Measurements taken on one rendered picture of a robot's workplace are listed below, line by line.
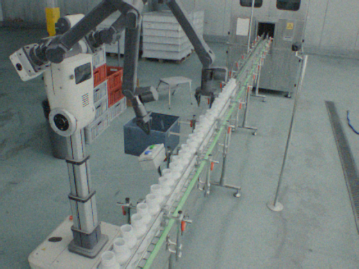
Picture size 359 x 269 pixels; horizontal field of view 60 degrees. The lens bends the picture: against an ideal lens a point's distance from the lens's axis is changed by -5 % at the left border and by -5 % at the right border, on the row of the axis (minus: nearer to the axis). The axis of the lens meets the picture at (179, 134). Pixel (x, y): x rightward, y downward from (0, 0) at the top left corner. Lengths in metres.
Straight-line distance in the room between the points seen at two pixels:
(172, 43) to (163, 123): 5.78
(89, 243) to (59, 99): 0.95
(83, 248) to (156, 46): 6.61
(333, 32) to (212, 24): 4.05
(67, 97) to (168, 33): 6.61
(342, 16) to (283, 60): 5.78
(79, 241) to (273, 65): 4.84
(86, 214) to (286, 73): 4.87
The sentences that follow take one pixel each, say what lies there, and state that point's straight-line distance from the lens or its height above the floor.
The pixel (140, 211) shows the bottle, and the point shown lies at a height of 1.16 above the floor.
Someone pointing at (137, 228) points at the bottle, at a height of 1.13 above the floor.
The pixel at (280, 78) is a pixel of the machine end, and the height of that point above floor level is 0.35.
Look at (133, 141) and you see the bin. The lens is 2.22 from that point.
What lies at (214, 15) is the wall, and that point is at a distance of 11.82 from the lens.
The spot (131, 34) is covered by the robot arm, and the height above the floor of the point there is 1.66.
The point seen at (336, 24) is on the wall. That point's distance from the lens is 11.65.
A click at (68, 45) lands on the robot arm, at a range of 1.37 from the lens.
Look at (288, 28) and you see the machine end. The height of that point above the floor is 1.26.
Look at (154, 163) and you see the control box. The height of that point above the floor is 1.09.
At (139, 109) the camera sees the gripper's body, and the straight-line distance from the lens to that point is 1.48.
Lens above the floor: 1.84
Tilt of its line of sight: 25 degrees down
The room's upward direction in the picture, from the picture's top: 3 degrees clockwise
